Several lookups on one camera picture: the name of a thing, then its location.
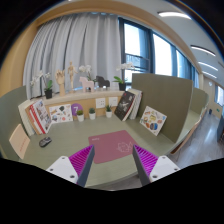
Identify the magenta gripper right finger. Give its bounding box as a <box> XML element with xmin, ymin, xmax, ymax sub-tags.
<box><xmin>132</xmin><ymin>145</ymin><xmax>180</xmax><ymax>186</ymax></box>

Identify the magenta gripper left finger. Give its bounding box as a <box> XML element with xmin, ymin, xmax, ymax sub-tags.
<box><xmin>47</xmin><ymin>145</ymin><xmax>95</xmax><ymax>187</ymax></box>

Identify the black computer mouse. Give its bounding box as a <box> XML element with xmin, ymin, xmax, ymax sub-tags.
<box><xmin>39</xmin><ymin>137</ymin><xmax>52</xmax><ymax>148</ymax></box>

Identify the pink mouse pad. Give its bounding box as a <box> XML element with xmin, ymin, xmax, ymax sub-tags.
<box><xmin>88</xmin><ymin>130</ymin><xmax>137</xmax><ymax>164</ymax></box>

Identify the colourful picture board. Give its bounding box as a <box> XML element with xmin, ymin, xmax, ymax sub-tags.
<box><xmin>140</xmin><ymin>106</ymin><xmax>167</xmax><ymax>136</ymax></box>

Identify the small potted plant left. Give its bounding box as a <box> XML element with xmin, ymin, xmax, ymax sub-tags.
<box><xmin>76</xmin><ymin>110</ymin><xmax>84</xmax><ymax>122</ymax></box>

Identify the small potted plant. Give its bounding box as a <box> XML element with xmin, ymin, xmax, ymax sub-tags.
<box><xmin>89</xmin><ymin>107</ymin><xmax>96</xmax><ymax>120</ymax></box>
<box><xmin>76</xmin><ymin>110</ymin><xmax>84</xmax><ymax>122</ymax></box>
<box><xmin>105</xmin><ymin>105</ymin><xmax>112</xmax><ymax>118</ymax></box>

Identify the illustrated white card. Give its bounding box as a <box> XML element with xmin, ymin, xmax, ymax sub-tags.
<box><xmin>49</xmin><ymin>104</ymin><xmax>73</xmax><ymax>124</ymax></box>

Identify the small potted plant middle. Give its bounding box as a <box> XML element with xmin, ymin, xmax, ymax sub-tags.
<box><xmin>89</xmin><ymin>107</ymin><xmax>96</xmax><ymax>120</ymax></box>

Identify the purple round number sign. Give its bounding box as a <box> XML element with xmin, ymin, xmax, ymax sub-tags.
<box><xmin>71</xmin><ymin>103</ymin><xmax>83</xmax><ymax>116</ymax></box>

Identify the beige card on left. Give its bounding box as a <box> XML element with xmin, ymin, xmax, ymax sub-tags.
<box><xmin>9</xmin><ymin>124</ymin><xmax>30</xmax><ymax>159</ymax></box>

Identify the black book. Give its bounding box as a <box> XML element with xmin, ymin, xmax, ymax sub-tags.
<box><xmin>114</xmin><ymin>91</ymin><xmax>135</xmax><ymax>121</ymax></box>

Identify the small potted plant right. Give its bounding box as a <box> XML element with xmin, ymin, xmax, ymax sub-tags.
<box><xmin>105</xmin><ymin>105</ymin><xmax>112</xmax><ymax>118</ymax></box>

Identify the white book stack right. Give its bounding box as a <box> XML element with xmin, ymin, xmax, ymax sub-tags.
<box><xmin>128</xmin><ymin>88</ymin><xmax>142</xmax><ymax>120</ymax></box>

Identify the wooden shelf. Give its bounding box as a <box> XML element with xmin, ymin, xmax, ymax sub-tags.
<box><xmin>42</xmin><ymin>90</ymin><xmax>123</xmax><ymax>118</ymax></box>

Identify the green partition panel right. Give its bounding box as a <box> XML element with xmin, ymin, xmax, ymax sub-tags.
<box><xmin>132</xmin><ymin>73</ymin><xmax>193</xmax><ymax>142</ymax></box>

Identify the white books left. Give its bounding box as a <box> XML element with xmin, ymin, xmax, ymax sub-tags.
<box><xmin>18</xmin><ymin>100</ymin><xmax>35</xmax><ymax>136</ymax></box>

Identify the white orchid left pot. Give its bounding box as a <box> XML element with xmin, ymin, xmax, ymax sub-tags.
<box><xmin>30</xmin><ymin>71</ymin><xmax>53</xmax><ymax>99</ymax></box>

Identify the white orchid pot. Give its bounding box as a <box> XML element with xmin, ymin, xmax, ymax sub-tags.
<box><xmin>114</xmin><ymin>62</ymin><xmax>134</xmax><ymax>91</ymax></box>
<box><xmin>30</xmin><ymin>71</ymin><xmax>53</xmax><ymax>99</ymax></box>

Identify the pink horse figurine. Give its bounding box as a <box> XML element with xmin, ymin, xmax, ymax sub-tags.
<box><xmin>79</xmin><ymin>77</ymin><xmax>94</xmax><ymax>92</ymax></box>

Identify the black horse figurine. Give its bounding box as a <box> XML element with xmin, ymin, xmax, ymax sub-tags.
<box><xmin>96</xmin><ymin>76</ymin><xmax>110</xmax><ymax>88</ymax></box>

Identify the wooden hand model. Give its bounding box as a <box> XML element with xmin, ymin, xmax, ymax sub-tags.
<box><xmin>55</xmin><ymin>70</ymin><xmax>65</xmax><ymax>96</ymax></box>

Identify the wooden mannequin figure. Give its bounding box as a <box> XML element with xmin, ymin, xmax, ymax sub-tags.
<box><xmin>68</xmin><ymin>61</ymin><xmax>78</xmax><ymax>92</ymax></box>

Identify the white orchid middle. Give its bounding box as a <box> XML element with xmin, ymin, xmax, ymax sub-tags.
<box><xmin>79</xmin><ymin>65</ymin><xmax>92</xmax><ymax>81</ymax></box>

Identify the white orchid right pot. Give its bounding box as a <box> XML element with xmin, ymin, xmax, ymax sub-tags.
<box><xmin>114</xmin><ymin>62</ymin><xmax>134</xmax><ymax>91</ymax></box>

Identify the grey curtain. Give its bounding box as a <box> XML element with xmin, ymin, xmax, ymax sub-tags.
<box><xmin>23</xmin><ymin>13</ymin><xmax>121</xmax><ymax>98</ymax></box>

